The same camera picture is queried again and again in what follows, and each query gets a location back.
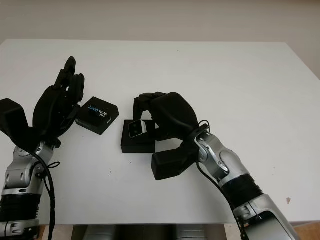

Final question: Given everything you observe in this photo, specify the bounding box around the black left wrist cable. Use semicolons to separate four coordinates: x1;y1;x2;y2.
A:
24;147;61;240

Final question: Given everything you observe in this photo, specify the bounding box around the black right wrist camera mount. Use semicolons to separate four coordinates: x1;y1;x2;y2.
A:
150;138;201;182

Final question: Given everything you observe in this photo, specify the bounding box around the black RealSense box lid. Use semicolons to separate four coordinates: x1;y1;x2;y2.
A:
74;96;120;136

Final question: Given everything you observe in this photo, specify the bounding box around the black box base with foam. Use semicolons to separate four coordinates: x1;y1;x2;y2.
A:
119;119;164;154

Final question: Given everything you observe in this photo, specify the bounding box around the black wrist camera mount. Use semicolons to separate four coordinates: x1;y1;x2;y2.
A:
150;138;201;182
0;98;35;137

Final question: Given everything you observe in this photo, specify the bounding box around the small silver depth camera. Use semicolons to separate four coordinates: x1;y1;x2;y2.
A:
128;120;148;139

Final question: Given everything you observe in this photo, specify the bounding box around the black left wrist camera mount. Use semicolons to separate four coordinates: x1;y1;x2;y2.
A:
0;98;35;137

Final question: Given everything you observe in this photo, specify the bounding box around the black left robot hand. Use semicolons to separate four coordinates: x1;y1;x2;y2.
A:
32;56;86;141

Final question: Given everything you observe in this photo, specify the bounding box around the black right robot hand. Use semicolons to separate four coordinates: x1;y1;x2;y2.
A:
132;91;201;143

